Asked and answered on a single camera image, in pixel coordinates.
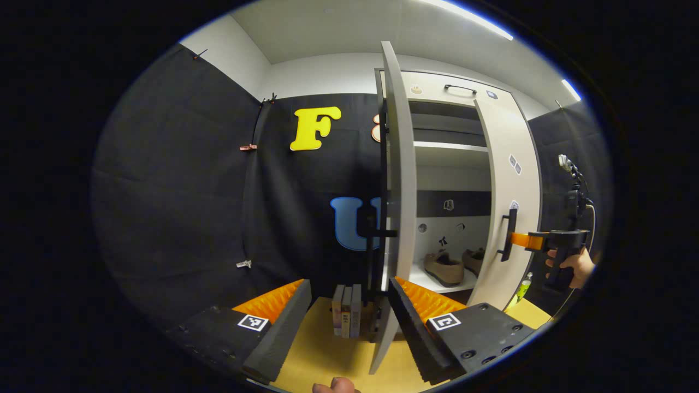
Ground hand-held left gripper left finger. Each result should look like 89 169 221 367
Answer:
167 279 313 384

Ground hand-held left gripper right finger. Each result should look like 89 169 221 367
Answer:
389 276 536 385

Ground brown fuzzy shoe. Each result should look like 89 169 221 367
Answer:
462 247 487 277
424 250 465 288

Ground white cabinet door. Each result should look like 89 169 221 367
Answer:
469 98 542 312
369 41 418 376

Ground white shoe cabinet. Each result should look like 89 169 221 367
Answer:
374 68 544 306

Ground white cabinet drawer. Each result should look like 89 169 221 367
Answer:
401 71 517 107

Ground green bottle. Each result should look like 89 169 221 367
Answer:
513 272 533 306

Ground upright book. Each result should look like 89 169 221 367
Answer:
350 284 363 339
341 285 354 339
331 284 346 336

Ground black backdrop cloth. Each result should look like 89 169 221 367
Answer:
92 45 612 328

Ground long ceiling light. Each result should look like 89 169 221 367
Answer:
420 0 514 40

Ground black door handle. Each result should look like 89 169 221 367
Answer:
497 209 518 262
358 207 398 303

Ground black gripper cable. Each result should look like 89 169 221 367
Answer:
568 199 600 306

